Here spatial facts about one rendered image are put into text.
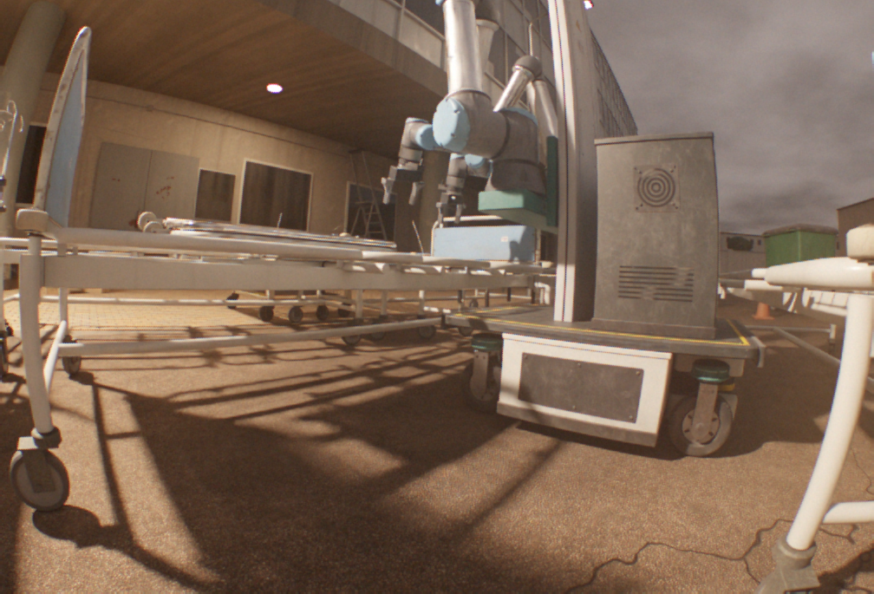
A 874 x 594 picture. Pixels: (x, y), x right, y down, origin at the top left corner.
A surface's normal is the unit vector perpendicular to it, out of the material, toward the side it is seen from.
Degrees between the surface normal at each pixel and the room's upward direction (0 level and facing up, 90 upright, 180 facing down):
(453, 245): 90
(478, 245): 90
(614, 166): 90
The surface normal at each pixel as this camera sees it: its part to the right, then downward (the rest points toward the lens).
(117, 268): 0.79, 0.04
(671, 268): -0.63, -0.04
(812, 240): -0.30, 0.05
